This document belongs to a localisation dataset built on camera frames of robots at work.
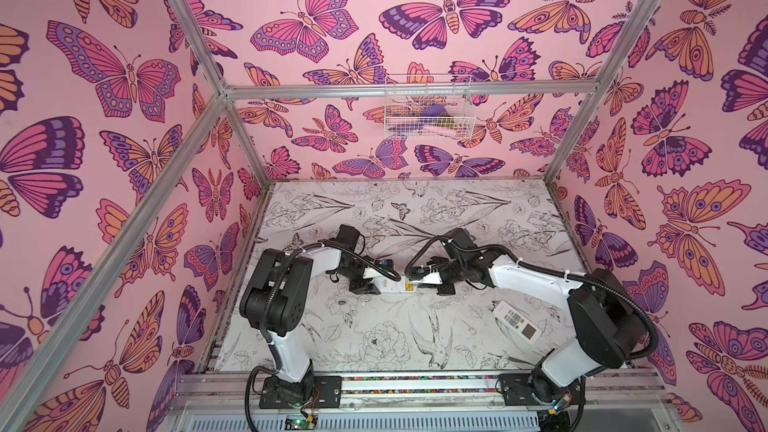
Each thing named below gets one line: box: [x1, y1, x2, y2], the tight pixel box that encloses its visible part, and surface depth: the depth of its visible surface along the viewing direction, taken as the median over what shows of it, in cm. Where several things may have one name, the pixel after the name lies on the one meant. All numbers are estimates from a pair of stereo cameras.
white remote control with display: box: [493, 301, 542, 345], surface depth 85 cm
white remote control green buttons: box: [374, 276, 418, 293], surface depth 92 cm
